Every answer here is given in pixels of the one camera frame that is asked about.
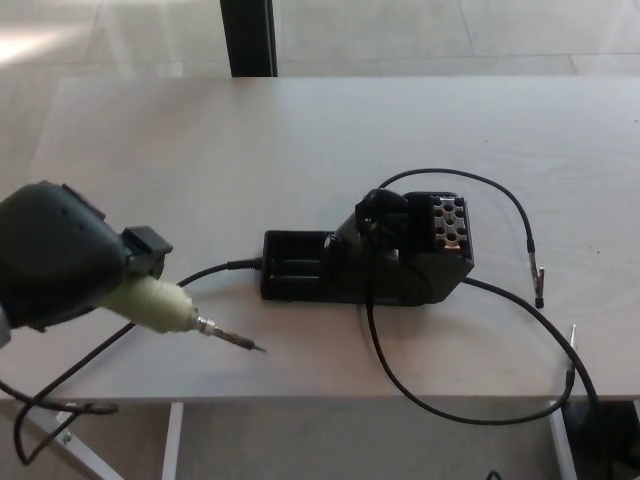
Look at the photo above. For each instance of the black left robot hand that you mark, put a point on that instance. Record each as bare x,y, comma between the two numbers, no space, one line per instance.
55,255

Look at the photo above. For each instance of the cream tape-wrapped soldering iron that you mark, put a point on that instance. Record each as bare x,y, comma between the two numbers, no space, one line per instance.
155,302

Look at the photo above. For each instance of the black soldering iron stand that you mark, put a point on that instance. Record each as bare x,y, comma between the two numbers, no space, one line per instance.
345,282

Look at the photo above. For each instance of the white slanted table leg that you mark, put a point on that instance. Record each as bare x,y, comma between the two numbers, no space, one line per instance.
65,435

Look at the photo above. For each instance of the white upright table leg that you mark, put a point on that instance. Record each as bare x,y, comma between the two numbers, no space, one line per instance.
561,445
171,445

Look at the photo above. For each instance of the black vertical pillar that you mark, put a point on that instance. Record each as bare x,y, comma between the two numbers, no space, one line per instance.
250,37

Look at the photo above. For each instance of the black object under table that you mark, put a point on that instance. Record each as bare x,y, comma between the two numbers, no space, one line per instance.
615,445

